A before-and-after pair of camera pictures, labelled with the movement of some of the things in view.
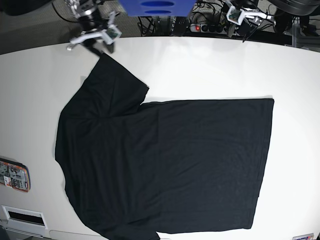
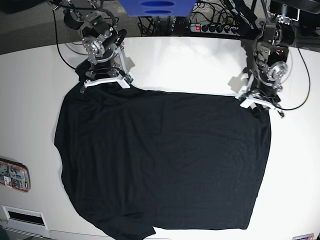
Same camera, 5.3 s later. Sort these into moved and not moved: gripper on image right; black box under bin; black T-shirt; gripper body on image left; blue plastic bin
Moved: gripper body on image left; gripper on image right
Not moved: blue plastic bin; black T-shirt; black box under bin
